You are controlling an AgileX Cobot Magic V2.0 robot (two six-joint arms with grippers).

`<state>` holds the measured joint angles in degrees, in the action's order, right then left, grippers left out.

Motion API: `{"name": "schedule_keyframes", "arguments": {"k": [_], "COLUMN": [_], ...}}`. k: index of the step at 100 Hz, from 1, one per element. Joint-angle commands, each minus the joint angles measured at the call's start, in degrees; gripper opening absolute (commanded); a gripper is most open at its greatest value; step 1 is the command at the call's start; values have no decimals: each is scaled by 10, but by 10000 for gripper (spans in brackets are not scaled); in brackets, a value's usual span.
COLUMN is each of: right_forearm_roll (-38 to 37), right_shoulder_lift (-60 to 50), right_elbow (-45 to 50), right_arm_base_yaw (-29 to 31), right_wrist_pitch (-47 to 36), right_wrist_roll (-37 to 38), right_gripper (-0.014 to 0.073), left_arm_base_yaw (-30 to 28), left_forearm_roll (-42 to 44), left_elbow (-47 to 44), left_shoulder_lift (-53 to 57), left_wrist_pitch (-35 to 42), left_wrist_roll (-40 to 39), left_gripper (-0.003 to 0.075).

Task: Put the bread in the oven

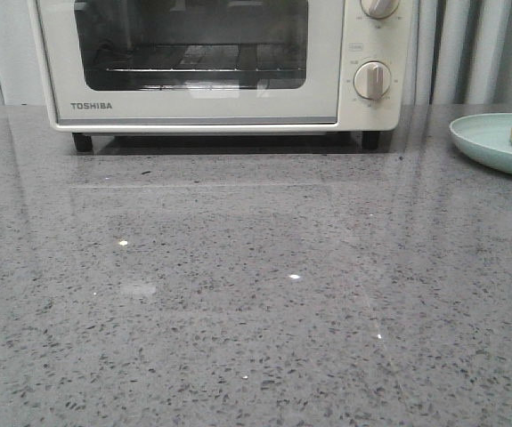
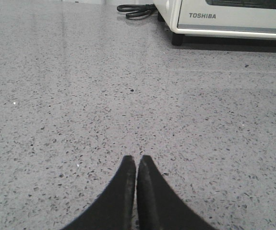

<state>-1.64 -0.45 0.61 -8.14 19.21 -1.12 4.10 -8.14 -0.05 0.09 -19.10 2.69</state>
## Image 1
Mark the metal wire oven rack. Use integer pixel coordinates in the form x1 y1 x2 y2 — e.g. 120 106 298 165
85 44 307 91

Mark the cream oven knob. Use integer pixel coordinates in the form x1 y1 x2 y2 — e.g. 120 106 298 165
360 0 400 20
354 61 391 101

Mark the cream Toshiba toaster oven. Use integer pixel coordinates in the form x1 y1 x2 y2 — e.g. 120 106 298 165
28 1 413 152

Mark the light green round plate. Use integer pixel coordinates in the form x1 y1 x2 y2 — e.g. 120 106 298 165
449 113 512 174

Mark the upper cream oven knob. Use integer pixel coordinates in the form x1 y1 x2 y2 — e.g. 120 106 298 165
360 0 400 20

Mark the lower cream oven knob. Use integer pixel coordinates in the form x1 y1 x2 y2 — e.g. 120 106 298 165
354 61 391 101

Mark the glass oven door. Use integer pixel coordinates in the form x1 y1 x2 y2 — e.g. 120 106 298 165
32 1 345 126

